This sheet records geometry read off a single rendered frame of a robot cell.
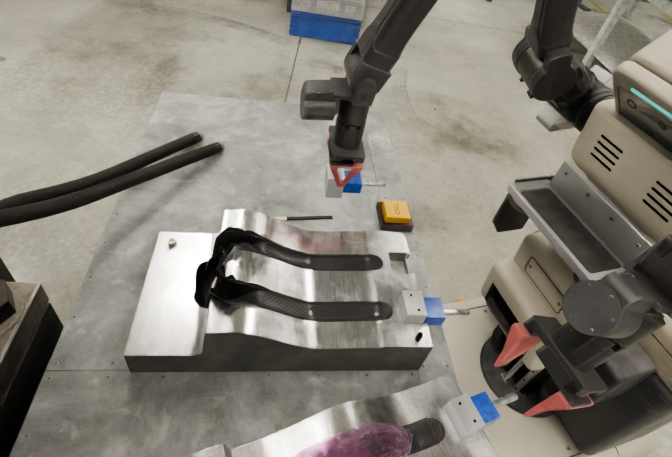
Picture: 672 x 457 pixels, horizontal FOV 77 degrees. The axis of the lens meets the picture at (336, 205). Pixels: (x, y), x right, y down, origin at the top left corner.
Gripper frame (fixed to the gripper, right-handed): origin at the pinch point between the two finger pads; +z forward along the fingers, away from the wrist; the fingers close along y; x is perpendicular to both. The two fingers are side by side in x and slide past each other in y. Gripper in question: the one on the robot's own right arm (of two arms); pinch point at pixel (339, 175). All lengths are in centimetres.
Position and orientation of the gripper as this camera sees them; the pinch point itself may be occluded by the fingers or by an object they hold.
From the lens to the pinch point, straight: 91.1
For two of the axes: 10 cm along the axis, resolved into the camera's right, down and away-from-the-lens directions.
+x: 9.9, 0.5, 1.6
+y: 0.7, 7.1, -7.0
